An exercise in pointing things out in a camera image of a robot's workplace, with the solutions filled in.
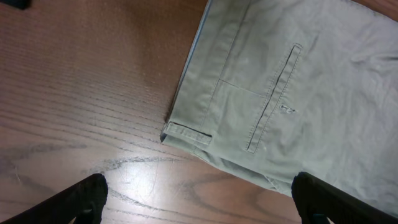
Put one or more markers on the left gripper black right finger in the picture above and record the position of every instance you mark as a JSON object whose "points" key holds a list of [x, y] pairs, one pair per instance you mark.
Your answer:
{"points": [[319, 202]]}

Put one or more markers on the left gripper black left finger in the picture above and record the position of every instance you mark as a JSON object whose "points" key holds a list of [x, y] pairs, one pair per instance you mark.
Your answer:
{"points": [[83, 202]]}

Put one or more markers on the khaki green shorts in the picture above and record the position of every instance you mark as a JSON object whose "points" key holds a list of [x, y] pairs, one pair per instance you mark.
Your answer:
{"points": [[274, 87]]}

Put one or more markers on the black folded garment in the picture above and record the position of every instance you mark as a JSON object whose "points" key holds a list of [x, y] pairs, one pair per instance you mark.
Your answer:
{"points": [[19, 4]]}

